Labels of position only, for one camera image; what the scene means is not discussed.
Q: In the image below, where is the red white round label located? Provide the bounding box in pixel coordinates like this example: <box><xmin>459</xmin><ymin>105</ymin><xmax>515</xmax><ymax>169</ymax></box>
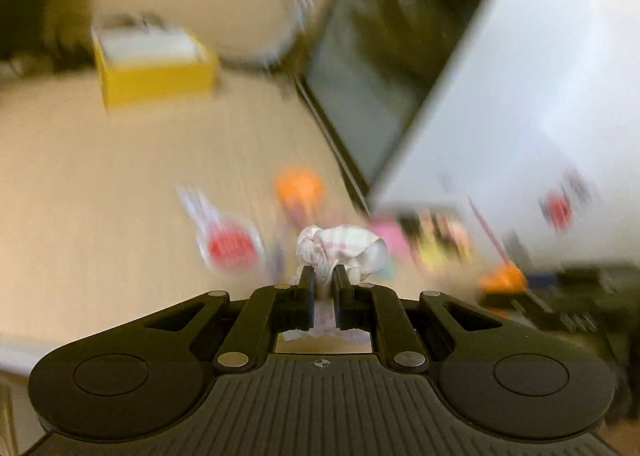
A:
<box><xmin>177</xmin><ymin>187</ymin><xmax>265</xmax><ymax>272</ymax></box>

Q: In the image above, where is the pink and blue toy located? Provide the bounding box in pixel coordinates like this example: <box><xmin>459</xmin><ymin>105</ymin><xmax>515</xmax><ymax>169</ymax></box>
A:
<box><xmin>368</xmin><ymin>218</ymin><xmax>414</xmax><ymax>283</ymax></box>

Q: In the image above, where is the yellow pink cup toy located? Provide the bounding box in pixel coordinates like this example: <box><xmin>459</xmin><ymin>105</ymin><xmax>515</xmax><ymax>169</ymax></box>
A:
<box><xmin>412</xmin><ymin>213</ymin><xmax>474</xmax><ymax>273</ymax></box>

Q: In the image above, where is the orange plastic toy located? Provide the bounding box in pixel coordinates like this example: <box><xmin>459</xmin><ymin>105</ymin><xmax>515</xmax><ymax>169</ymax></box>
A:
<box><xmin>276</xmin><ymin>168</ymin><xmax>326</xmax><ymax>210</ymax></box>

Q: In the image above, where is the white plaid cloth bundle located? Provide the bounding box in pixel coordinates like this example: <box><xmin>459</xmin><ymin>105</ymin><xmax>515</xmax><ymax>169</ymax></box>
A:
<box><xmin>282</xmin><ymin>224</ymin><xmax>390</xmax><ymax>344</ymax></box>

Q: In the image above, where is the yellow cardboard box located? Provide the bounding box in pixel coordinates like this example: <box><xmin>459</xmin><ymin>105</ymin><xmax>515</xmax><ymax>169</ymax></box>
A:
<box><xmin>91</xmin><ymin>25</ymin><xmax>219</xmax><ymax>110</ymax></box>

